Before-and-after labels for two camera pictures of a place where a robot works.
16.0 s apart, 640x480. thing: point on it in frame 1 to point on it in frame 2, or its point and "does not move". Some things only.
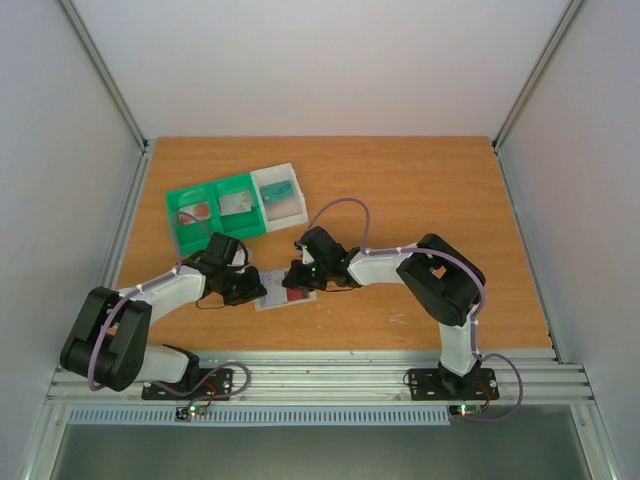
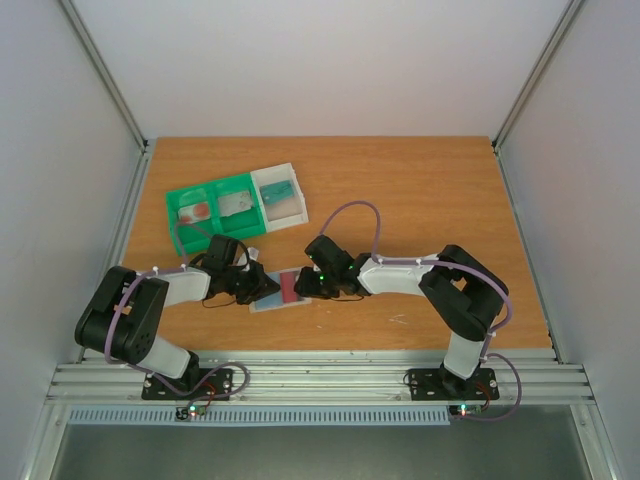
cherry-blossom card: x=276 y=292 to x=230 y=204
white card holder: x=277 y=294 does not move
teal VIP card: x=277 y=191 does not move
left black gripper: x=255 y=289 does not move
